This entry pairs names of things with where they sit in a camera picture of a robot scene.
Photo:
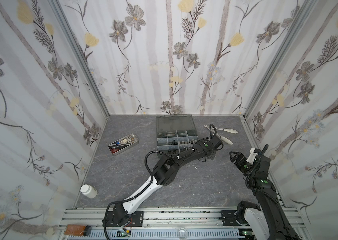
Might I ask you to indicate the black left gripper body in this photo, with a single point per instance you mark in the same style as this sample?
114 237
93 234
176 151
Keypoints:
213 155

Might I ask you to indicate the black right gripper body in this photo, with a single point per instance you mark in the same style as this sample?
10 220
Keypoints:
238 159

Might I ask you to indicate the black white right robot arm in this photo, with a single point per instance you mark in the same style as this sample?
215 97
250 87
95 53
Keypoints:
266 218

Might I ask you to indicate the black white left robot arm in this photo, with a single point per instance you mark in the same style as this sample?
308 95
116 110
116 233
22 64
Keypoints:
162 169

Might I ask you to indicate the black bolts in box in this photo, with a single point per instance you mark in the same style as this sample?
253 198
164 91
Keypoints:
173 142

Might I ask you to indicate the green plastic organizer box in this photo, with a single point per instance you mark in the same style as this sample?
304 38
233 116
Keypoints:
175 127

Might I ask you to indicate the metal tray with tools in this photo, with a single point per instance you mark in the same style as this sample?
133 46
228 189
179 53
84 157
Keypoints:
123 144

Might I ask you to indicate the white plastic bottle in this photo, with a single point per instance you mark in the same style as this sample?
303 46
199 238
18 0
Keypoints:
88 191

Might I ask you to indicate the amber bottle with black cap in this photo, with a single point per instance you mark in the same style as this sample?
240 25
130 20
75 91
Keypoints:
78 230

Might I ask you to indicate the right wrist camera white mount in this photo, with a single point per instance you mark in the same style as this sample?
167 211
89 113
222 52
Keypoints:
252 156

